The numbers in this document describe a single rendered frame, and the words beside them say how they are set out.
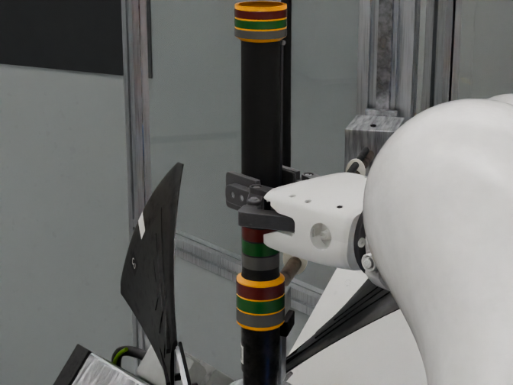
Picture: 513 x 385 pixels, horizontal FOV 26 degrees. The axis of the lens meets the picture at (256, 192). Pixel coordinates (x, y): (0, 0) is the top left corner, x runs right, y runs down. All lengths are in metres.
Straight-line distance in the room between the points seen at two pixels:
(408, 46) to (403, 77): 0.05
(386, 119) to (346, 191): 0.73
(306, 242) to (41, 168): 2.65
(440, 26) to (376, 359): 0.59
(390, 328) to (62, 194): 2.20
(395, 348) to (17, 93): 2.29
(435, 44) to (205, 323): 0.89
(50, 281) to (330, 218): 2.78
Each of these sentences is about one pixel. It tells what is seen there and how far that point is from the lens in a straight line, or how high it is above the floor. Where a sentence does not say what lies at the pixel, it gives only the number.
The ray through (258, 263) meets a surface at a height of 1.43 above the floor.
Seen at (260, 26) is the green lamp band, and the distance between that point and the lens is 0.91.
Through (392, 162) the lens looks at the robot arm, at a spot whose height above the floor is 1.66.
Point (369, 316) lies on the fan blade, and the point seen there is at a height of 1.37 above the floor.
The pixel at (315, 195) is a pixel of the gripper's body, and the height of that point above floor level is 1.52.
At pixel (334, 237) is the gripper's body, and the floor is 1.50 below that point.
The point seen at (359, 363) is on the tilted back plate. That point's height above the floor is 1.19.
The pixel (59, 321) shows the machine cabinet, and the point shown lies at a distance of 3.62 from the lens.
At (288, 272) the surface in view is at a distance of 1.08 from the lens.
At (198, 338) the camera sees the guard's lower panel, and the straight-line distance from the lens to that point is 2.39.
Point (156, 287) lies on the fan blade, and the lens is 1.26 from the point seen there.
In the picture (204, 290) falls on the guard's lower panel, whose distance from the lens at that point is 2.33.
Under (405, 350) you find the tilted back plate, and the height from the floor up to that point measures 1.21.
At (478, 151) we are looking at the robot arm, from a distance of 0.39.
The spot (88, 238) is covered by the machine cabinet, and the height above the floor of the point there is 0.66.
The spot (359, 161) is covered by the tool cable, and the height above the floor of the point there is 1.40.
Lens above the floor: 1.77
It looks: 17 degrees down
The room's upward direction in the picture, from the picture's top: straight up
